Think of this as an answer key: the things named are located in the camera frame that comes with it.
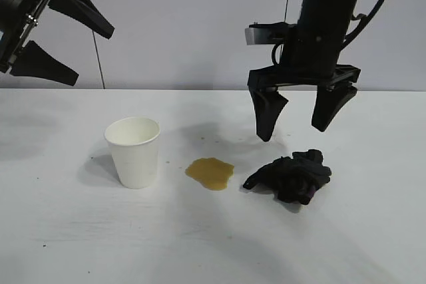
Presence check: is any white paper cup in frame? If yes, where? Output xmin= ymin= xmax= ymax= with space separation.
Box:
xmin=103 ymin=116 xmax=161 ymax=190

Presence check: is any black cloth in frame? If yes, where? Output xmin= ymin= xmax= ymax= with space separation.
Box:
xmin=242 ymin=148 xmax=333 ymax=205

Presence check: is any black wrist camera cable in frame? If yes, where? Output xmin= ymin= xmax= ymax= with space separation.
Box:
xmin=271 ymin=43 xmax=287 ymax=66

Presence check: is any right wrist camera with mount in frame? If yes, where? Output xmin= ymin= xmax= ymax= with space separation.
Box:
xmin=244 ymin=21 xmax=298 ymax=46

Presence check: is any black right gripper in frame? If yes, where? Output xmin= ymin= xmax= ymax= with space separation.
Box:
xmin=247 ymin=13 xmax=361 ymax=143

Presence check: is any brown liquid spill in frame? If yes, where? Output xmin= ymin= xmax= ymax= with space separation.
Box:
xmin=184 ymin=157 xmax=236 ymax=192

